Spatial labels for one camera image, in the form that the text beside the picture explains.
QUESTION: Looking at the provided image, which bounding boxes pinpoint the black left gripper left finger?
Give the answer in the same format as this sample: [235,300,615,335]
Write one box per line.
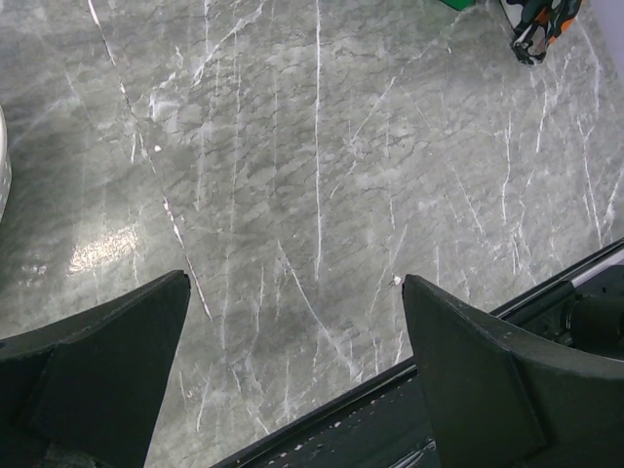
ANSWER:
[1,270,190,467]

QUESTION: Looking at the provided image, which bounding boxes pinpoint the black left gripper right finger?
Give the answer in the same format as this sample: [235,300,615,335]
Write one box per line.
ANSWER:
[402,275,623,467]

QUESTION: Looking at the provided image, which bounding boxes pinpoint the white laundry basket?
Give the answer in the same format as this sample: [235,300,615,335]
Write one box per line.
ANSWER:
[0,108,12,219]

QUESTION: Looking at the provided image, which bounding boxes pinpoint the colourful patterned clothes pile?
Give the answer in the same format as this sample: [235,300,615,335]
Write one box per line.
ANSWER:
[500,0,582,65]

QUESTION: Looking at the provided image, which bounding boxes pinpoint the green plastic tray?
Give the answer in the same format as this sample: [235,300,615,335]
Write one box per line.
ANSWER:
[441,0,477,11]

